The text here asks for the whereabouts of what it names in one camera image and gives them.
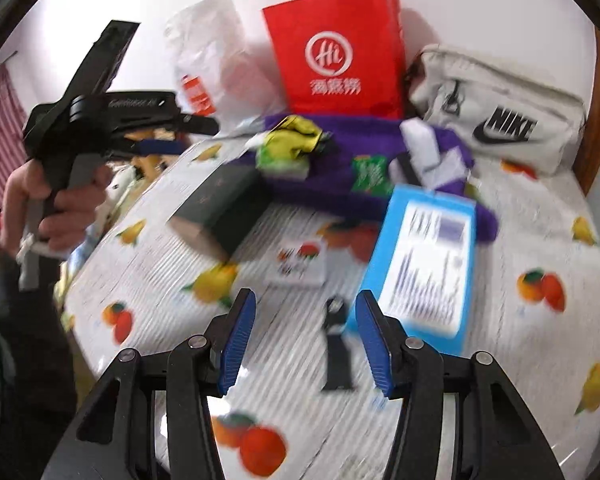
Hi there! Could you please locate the wooden bed headboard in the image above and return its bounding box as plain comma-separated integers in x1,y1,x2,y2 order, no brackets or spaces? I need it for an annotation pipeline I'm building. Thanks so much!
124,128,183,183

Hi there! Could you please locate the person's left hand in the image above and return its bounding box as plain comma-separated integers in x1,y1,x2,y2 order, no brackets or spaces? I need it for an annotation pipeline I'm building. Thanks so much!
0,159,117,258

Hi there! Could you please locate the white fruit snack packet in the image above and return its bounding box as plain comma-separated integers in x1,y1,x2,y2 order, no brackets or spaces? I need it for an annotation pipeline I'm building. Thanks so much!
265,238,327,287

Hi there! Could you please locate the red paper Haidilao bag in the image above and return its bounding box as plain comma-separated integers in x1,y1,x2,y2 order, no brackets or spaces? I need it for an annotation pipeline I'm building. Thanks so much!
262,0,406,119

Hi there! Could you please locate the white sponge block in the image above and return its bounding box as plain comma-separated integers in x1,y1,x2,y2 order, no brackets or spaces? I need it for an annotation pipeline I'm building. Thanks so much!
400,118,441,171

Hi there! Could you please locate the clear plastic pouch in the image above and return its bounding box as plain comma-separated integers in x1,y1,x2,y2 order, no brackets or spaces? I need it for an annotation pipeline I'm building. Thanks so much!
419,148,470,190

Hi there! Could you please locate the grey Nike waist bag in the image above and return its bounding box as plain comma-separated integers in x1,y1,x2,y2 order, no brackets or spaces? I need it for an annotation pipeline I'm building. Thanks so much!
406,44,586,174

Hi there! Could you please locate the yellow black pouch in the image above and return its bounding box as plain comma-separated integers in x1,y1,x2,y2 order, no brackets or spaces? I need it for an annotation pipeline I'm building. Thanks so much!
254,115,332,180

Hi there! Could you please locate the fruit print tablecloth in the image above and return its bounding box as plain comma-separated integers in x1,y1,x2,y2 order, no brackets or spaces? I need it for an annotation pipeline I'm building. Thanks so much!
65,139,600,479

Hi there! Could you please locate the white Miniso plastic bag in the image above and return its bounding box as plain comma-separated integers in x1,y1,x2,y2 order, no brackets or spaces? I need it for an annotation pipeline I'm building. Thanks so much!
164,0,286,136

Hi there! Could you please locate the dark green rectangular tin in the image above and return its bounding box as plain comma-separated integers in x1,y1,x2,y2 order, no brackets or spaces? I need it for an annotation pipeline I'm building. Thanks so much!
168,164,272,262

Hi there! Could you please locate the purple towel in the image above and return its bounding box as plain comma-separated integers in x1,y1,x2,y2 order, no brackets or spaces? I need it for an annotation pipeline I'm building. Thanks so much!
229,112,500,246

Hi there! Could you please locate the green sachet packet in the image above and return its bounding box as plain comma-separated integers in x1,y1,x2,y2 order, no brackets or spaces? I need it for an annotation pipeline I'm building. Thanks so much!
351,155,393,197

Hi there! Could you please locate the brown wooden door frame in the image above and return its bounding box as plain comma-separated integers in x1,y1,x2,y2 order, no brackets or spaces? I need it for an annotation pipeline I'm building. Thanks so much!
572,27,600,195

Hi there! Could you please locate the blue tissue pack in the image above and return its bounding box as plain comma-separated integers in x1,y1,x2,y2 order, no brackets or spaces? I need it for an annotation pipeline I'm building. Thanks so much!
360,185,477,356

